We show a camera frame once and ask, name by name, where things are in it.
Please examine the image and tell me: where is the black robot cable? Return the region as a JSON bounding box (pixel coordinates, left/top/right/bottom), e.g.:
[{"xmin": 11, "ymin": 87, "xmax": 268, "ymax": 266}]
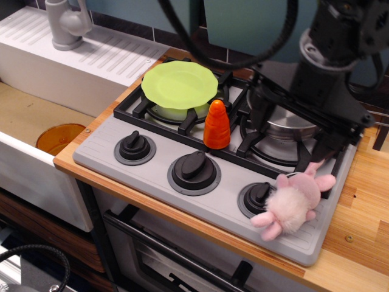
[{"xmin": 157, "ymin": 0, "xmax": 300, "ymax": 71}]

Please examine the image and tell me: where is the orange toy carrot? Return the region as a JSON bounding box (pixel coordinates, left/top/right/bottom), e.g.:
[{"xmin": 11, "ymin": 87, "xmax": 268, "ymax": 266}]
[{"xmin": 203, "ymin": 100, "xmax": 231, "ymax": 150}]

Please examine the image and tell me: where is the black oven door handle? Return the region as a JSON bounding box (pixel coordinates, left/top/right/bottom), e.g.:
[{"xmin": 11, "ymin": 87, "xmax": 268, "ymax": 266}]
[{"xmin": 103, "ymin": 210, "xmax": 248, "ymax": 292}]

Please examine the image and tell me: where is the right black stove knob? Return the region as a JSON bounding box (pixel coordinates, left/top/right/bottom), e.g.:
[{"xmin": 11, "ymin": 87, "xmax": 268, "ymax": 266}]
[{"xmin": 238, "ymin": 182, "xmax": 276, "ymax": 218}]

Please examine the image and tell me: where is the orange plastic cup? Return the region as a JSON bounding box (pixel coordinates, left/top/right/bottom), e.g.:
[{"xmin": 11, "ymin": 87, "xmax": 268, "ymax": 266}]
[{"xmin": 35, "ymin": 123, "xmax": 86, "ymax": 156}]

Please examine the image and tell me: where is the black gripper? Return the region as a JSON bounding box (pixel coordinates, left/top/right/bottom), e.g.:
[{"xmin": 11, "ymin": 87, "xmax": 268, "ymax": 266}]
[{"xmin": 250, "ymin": 61, "xmax": 374, "ymax": 162}]

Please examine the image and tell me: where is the green plastic plate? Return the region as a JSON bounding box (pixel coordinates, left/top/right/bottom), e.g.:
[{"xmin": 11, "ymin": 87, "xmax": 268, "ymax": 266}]
[{"xmin": 141, "ymin": 61, "xmax": 218, "ymax": 110}]

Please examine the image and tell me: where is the black burner grate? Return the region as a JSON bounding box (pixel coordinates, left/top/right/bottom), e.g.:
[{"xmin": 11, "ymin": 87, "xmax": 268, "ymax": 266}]
[{"xmin": 113, "ymin": 56, "xmax": 359, "ymax": 200}]

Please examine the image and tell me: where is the black braided cable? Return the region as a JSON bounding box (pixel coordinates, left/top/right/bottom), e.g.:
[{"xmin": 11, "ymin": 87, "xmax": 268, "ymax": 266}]
[{"xmin": 0, "ymin": 243, "xmax": 71, "ymax": 292}]

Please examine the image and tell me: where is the middle black stove knob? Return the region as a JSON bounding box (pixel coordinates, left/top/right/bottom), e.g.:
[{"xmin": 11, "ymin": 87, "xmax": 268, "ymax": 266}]
[{"xmin": 167, "ymin": 150, "xmax": 221, "ymax": 196}]

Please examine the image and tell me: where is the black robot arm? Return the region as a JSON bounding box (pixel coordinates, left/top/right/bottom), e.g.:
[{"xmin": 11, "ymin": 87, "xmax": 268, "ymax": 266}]
[{"xmin": 247, "ymin": 1, "xmax": 388, "ymax": 162}]

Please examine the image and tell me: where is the black stove knob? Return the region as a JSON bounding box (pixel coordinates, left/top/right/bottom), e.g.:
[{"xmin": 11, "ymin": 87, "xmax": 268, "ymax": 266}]
[
  {"xmin": 238, "ymin": 182, "xmax": 276, "ymax": 218},
  {"xmin": 114, "ymin": 131, "xmax": 156, "ymax": 166},
  {"xmin": 167, "ymin": 150, "xmax": 221, "ymax": 196}
]

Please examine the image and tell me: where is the left black stove knob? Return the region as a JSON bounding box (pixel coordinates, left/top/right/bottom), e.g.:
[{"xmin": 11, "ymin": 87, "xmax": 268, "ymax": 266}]
[{"xmin": 114, "ymin": 131, "xmax": 156, "ymax": 166}]

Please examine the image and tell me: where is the pink stuffed rabbit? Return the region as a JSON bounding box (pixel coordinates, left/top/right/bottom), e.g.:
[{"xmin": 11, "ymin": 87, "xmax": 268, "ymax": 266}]
[{"xmin": 250, "ymin": 161, "xmax": 336, "ymax": 242}]

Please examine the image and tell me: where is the white toy sink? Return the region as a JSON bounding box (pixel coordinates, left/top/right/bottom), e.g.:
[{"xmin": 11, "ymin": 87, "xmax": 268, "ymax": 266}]
[{"xmin": 1, "ymin": 6, "xmax": 167, "ymax": 232}]

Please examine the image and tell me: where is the grey toy faucet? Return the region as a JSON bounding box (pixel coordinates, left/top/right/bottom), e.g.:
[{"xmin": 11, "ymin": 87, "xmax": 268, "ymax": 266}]
[{"xmin": 45, "ymin": 0, "xmax": 92, "ymax": 51}]

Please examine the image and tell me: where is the stainless steel pan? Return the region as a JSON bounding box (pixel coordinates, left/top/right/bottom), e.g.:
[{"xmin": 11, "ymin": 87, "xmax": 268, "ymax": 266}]
[{"xmin": 261, "ymin": 106, "xmax": 336, "ymax": 142}]

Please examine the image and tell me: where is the grey toy stove top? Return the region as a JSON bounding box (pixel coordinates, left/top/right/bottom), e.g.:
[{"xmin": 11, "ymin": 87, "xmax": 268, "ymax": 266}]
[{"xmin": 73, "ymin": 72, "xmax": 356, "ymax": 266}]

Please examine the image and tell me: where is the toy oven door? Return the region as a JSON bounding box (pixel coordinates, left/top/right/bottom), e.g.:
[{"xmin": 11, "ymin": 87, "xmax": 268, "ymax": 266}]
[{"xmin": 93, "ymin": 189, "xmax": 310, "ymax": 291}]

